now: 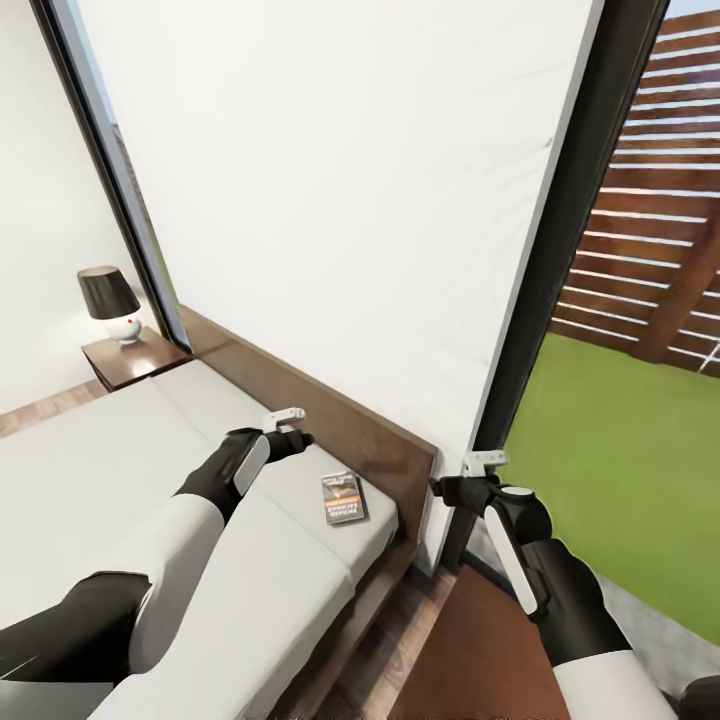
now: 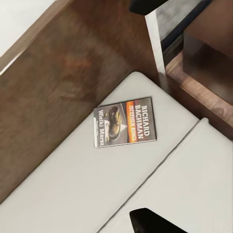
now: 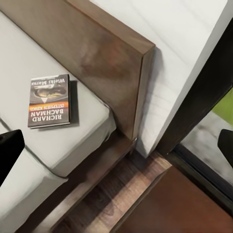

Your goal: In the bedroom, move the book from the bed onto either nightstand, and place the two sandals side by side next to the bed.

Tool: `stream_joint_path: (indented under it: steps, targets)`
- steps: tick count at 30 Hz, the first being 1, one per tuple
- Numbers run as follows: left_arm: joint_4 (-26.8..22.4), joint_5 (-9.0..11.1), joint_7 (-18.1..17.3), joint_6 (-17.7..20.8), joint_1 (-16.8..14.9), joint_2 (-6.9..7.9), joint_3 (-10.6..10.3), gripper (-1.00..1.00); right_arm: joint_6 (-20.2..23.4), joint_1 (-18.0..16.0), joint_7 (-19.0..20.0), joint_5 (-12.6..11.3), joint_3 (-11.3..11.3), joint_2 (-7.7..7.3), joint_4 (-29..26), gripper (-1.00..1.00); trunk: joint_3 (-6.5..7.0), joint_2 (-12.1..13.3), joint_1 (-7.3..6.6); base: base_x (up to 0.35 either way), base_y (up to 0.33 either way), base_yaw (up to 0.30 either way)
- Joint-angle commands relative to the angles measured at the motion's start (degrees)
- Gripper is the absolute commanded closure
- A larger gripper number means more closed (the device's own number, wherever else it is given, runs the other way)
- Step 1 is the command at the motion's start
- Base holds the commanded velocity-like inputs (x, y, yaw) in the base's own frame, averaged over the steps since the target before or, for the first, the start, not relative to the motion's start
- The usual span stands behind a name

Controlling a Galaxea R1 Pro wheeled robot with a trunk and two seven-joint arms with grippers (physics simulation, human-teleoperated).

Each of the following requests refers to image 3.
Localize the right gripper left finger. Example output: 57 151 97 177
0 129 25 187

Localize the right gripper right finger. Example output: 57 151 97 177
217 129 233 168

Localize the hardback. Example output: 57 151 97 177
27 74 71 129

